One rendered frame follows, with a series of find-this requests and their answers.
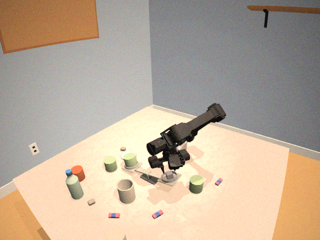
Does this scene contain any orange cylinder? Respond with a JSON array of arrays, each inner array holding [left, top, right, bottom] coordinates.
[[71, 165, 86, 182]]

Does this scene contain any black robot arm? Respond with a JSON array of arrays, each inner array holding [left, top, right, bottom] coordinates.
[[146, 103, 226, 170]]

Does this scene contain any beige cup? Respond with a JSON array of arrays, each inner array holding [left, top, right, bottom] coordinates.
[[106, 226, 127, 240]]

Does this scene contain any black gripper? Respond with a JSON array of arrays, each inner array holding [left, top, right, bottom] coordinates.
[[148, 148, 190, 174]]

